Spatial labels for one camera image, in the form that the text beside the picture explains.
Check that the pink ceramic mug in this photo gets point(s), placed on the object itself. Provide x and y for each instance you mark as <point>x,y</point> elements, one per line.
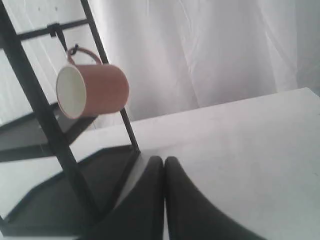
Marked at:
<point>90,90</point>

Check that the black metal hook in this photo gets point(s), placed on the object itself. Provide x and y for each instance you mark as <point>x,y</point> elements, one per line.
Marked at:
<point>55,30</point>

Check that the white backdrop curtain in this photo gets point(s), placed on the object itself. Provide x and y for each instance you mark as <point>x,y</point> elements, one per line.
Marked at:
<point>178,55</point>

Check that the black metal two-tier rack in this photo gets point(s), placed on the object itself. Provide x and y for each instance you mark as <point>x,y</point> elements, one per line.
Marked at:
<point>84,192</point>

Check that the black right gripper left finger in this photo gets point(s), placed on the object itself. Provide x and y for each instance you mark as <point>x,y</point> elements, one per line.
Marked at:
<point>140,216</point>

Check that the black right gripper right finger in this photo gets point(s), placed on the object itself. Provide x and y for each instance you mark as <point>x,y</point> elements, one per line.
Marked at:
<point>191,216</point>

